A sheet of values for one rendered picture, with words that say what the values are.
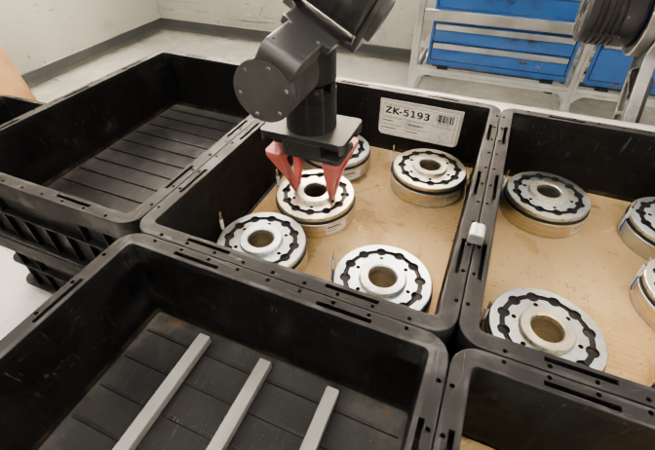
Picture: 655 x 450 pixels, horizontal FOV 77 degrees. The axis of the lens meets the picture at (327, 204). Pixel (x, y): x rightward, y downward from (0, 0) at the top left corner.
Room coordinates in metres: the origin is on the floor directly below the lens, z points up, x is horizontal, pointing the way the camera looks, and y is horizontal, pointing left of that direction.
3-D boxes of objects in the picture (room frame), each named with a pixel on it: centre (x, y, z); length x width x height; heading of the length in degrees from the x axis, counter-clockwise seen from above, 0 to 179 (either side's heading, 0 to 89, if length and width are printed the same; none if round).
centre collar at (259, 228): (0.33, 0.08, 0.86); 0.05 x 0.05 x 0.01
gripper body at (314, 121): (0.42, 0.02, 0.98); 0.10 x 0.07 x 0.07; 67
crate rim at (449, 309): (0.41, -0.03, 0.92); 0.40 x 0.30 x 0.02; 157
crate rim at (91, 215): (0.52, 0.25, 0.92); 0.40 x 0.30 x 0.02; 157
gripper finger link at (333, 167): (0.41, 0.01, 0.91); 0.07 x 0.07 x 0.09; 67
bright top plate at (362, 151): (0.53, -0.01, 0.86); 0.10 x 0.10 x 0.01
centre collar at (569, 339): (0.21, -0.20, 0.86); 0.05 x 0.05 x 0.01
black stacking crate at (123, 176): (0.52, 0.25, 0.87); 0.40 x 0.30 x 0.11; 157
